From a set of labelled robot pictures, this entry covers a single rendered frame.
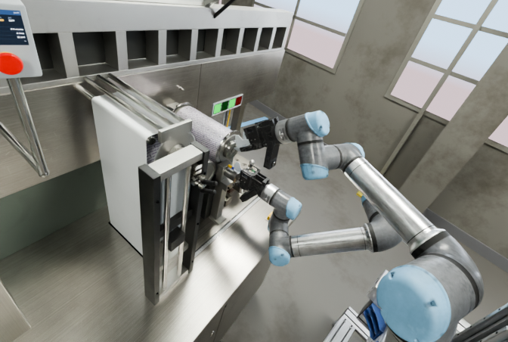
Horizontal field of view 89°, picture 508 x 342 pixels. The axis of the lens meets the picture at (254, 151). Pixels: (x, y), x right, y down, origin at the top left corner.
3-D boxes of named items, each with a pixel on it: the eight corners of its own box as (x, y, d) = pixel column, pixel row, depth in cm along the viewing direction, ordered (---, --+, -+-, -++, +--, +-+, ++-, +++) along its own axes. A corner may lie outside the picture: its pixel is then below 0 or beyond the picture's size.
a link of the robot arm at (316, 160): (344, 175, 75) (337, 138, 76) (314, 180, 70) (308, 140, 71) (325, 175, 82) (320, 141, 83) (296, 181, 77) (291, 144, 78)
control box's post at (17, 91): (41, 176, 49) (6, 75, 38) (36, 172, 50) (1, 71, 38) (50, 172, 50) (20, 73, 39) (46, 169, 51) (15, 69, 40)
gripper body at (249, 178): (249, 162, 108) (273, 177, 104) (246, 177, 113) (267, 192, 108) (238, 169, 103) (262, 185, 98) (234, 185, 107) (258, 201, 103)
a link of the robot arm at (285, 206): (289, 226, 97) (296, 211, 93) (266, 209, 102) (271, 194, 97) (298, 214, 103) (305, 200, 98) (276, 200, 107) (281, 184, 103)
